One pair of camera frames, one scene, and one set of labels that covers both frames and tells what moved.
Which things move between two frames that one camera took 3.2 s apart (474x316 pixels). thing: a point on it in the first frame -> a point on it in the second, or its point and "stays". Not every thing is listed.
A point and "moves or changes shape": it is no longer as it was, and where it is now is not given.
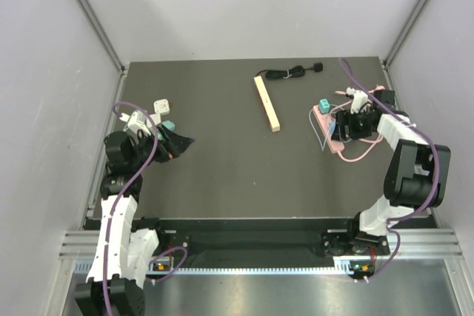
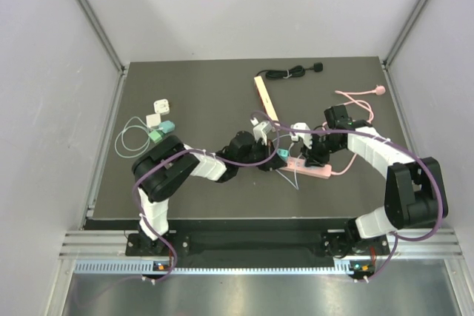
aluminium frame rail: [122, 69] stays
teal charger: [324, 106] -> [284, 153]
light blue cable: [322, 146] moves or changes shape
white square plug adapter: [161, 106] stays
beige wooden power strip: [266, 104] stays
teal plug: [169, 124] stays
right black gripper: [345, 118] -> [312, 157]
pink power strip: [324, 118] moves or changes shape
